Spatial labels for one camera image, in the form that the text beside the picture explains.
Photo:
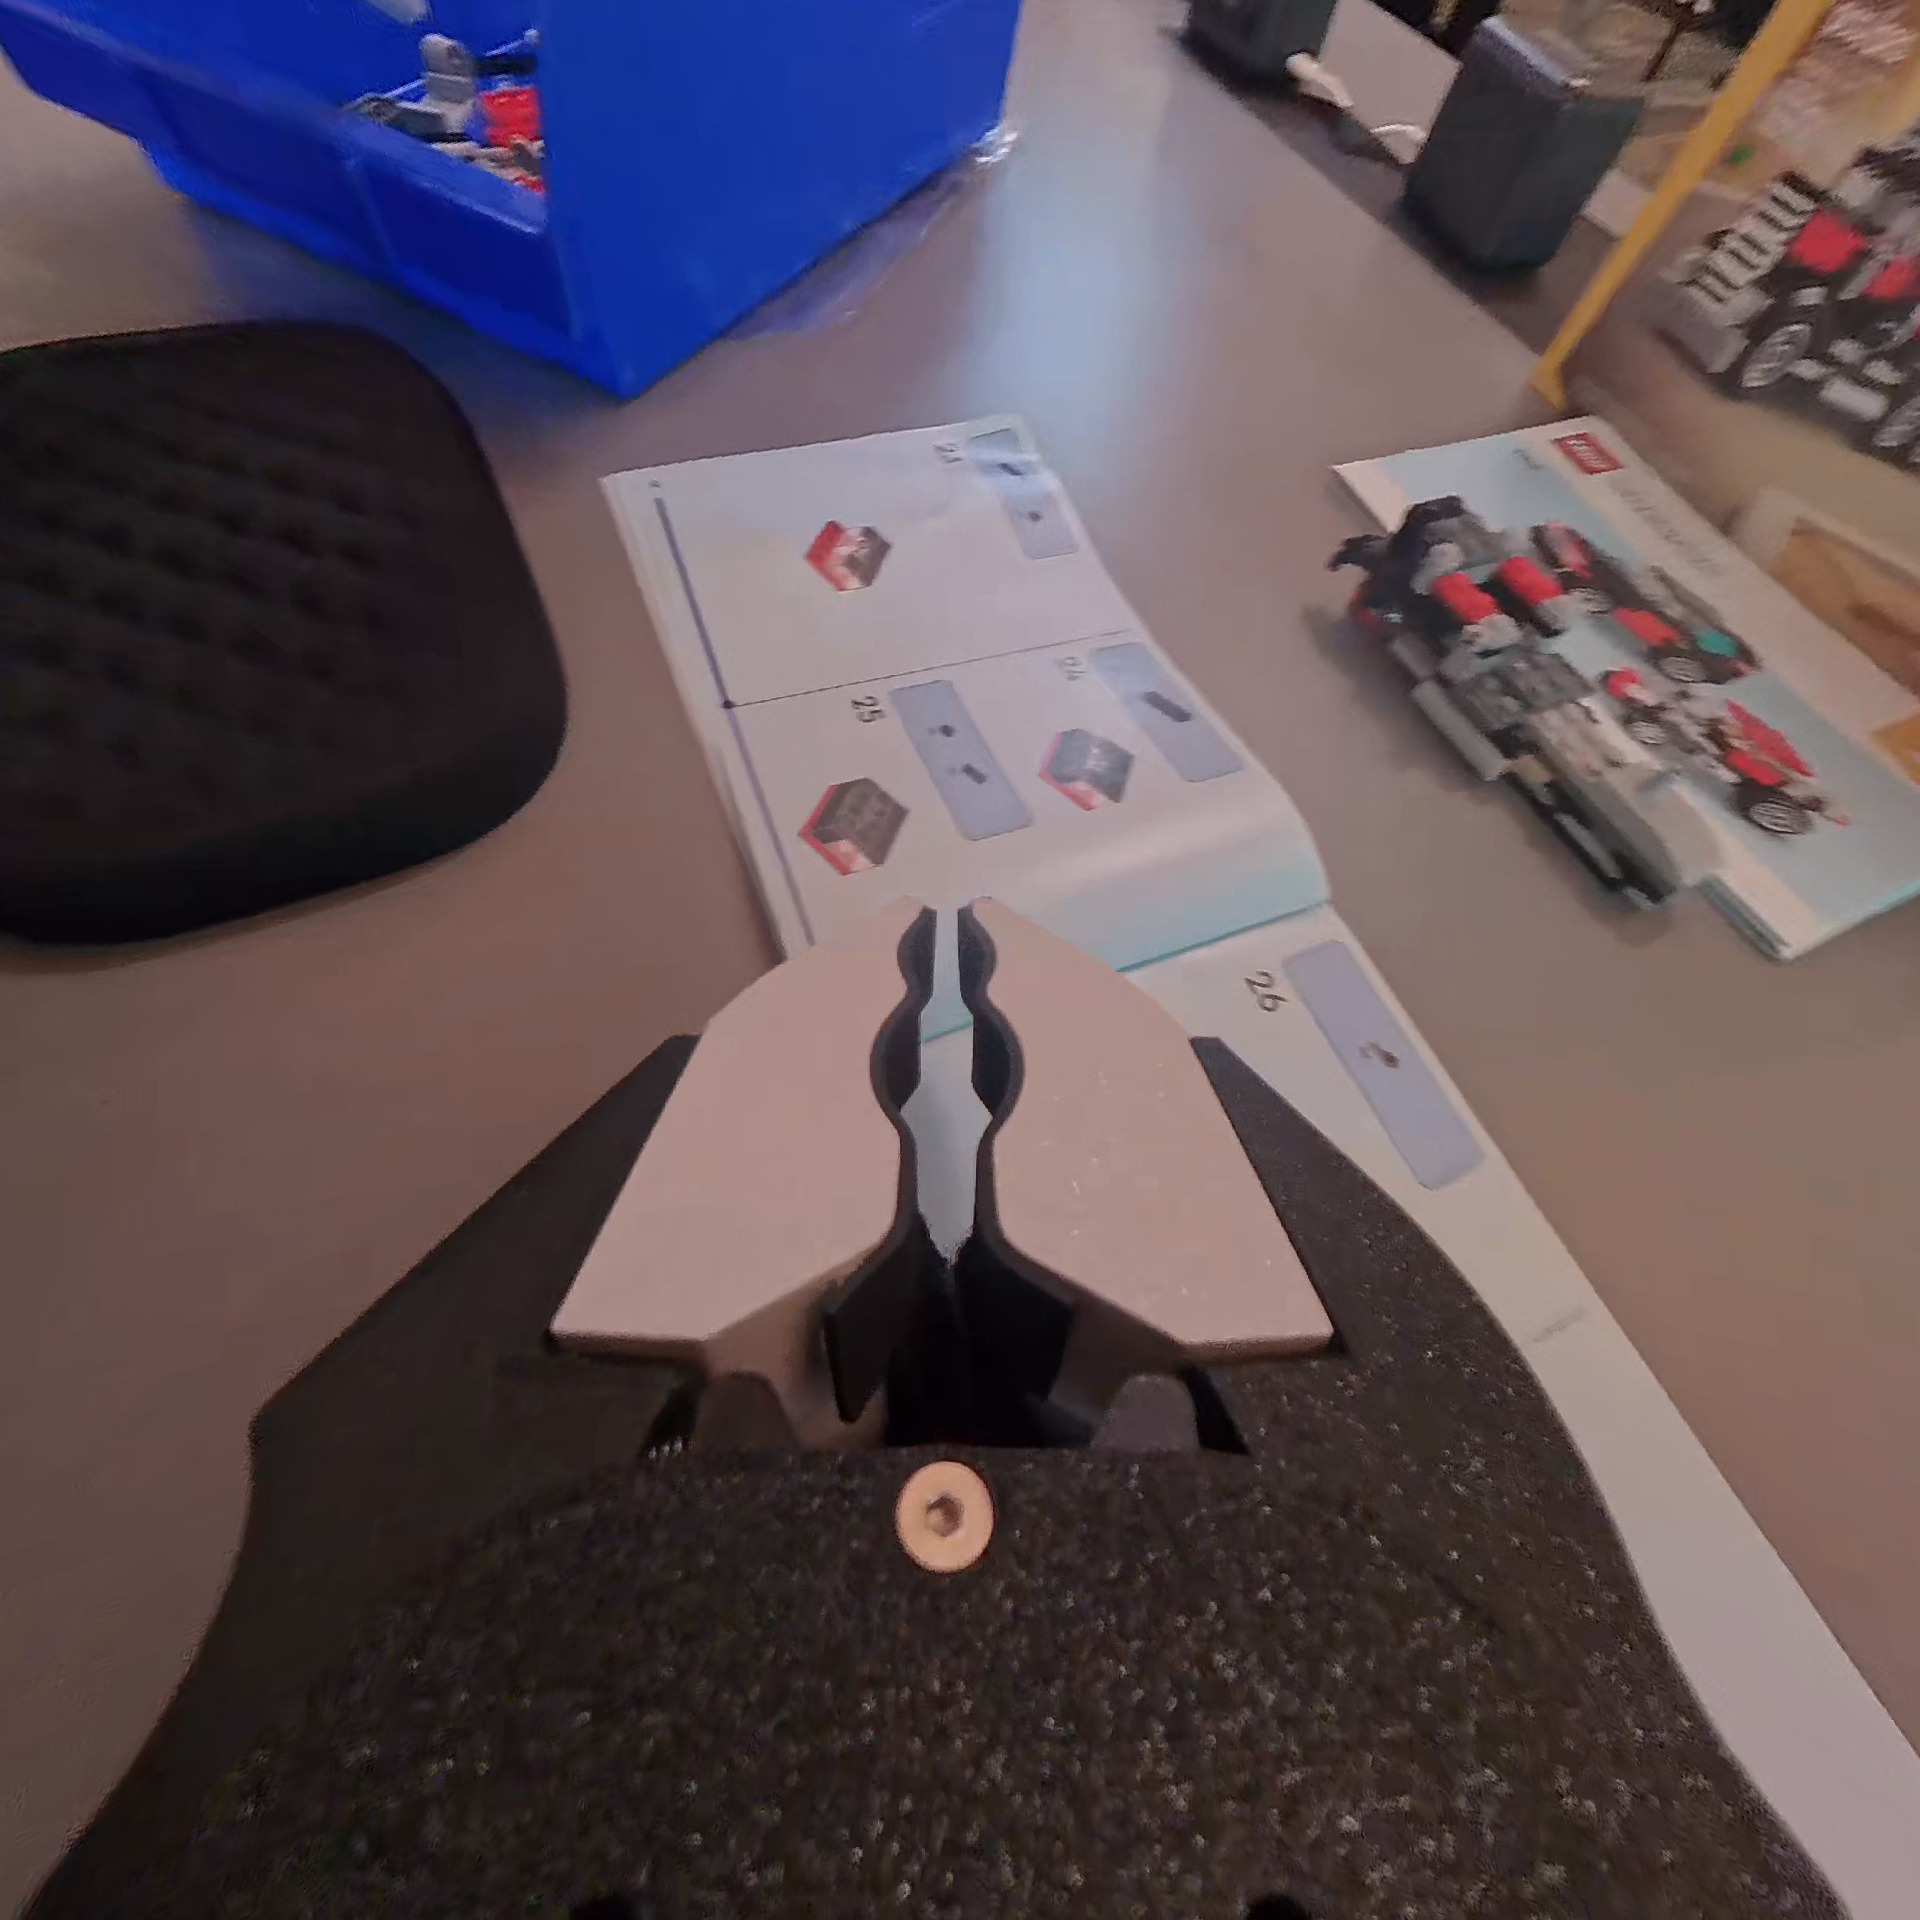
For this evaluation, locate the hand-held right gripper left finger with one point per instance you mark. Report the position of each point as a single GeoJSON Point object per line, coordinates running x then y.
{"type": "Point", "coordinates": [750, 1184]}

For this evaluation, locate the closed instruction booklet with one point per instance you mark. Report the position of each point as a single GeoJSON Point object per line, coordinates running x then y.
{"type": "Point", "coordinates": [1442, 475]}

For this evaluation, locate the pile of loose toy bricks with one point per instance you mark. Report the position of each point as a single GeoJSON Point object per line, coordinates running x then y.
{"type": "Point", "coordinates": [452, 105]}

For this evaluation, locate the blue plastic bin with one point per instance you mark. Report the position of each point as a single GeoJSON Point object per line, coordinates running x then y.
{"type": "Point", "coordinates": [721, 180]}

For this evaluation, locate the black foam pad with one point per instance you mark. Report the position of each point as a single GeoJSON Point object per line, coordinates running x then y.
{"type": "Point", "coordinates": [254, 628]}

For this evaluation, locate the dark grey box device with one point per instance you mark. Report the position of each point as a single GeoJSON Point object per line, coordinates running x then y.
{"type": "Point", "coordinates": [1261, 36]}
{"type": "Point", "coordinates": [1517, 148]}

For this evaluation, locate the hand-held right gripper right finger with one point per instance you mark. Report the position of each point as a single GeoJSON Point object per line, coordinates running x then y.
{"type": "Point", "coordinates": [1141, 1184]}

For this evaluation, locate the toy brick truck model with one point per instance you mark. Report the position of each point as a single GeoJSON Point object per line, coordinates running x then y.
{"type": "Point", "coordinates": [1517, 691]}

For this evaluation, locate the toy brick set box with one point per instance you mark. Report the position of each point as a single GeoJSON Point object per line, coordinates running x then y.
{"type": "Point", "coordinates": [1801, 271]}

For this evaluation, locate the instruction booklet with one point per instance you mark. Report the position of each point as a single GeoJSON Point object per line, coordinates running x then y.
{"type": "Point", "coordinates": [932, 644]}
{"type": "Point", "coordinates": [1442, 475]}

